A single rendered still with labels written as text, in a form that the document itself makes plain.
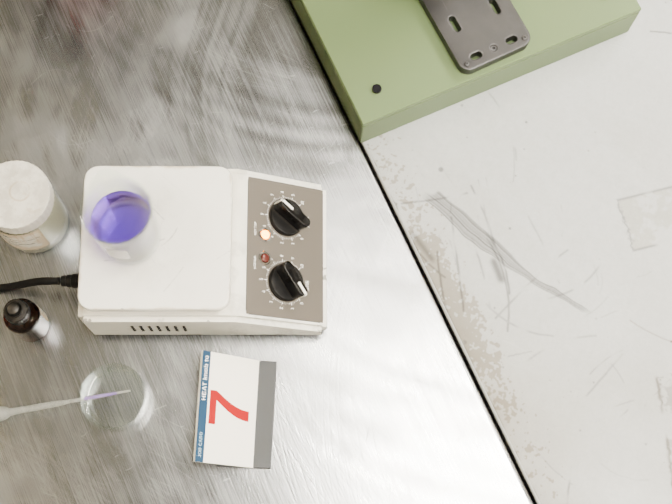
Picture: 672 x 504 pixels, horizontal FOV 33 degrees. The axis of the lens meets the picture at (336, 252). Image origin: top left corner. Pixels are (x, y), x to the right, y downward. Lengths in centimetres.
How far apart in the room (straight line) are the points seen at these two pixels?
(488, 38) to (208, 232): 30
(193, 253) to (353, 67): 23
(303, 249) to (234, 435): 16
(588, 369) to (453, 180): 20
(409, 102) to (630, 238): 23
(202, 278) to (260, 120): 20
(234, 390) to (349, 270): 15
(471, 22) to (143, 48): 30
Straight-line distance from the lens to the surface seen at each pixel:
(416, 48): 103
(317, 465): 97
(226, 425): 95
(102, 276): 92
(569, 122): 107
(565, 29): 106
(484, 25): 103
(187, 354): 99
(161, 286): 91
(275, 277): 94
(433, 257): 101
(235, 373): 96
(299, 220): 95
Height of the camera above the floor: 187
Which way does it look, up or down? 75 degrees down
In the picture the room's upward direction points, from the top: 5 degrees clockwise
